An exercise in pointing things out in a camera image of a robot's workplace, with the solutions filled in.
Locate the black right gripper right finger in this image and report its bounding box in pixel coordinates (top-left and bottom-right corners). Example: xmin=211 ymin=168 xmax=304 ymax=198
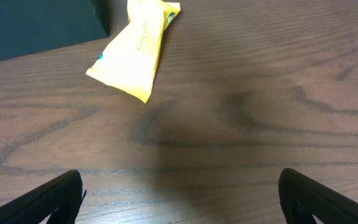
xmin=278 ymin=168 xmax=358 ymax=224

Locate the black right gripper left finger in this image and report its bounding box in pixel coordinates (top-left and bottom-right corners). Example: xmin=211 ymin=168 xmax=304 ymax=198
xmin=0 ymin=170 xmax=86 ymax=224

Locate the small yellow wrapped snack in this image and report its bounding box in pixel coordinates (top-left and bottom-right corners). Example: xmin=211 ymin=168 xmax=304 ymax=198
xmin=86 ymin=0 xmax=181 ymax=103

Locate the dark green open box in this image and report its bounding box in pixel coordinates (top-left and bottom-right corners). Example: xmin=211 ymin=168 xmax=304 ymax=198
xmin=0 ymin=0 xmax=109 ymax=60

